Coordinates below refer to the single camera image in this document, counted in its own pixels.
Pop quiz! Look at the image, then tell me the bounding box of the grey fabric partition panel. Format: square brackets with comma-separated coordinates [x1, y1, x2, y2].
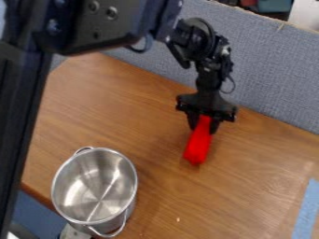
[102, 0, 319, 135]

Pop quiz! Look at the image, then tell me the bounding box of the metal pot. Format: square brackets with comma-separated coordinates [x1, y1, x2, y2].
[51, 147, 139, 239]

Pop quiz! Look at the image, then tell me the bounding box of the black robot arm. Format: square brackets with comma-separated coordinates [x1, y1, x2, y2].
[0, 0, 238, 239]

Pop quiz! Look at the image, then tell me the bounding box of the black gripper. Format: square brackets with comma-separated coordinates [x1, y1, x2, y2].
[177, 67, 238, 134]

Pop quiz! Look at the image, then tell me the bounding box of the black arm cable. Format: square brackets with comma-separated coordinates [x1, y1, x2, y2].
[219, 74, 237, 95]

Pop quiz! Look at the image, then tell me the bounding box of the red rectangular block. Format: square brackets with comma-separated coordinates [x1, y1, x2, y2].
[183, 116, 213, 164]

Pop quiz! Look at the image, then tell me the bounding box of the blue tape strip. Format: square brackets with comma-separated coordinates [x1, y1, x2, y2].
[291, 179, 319, 239]

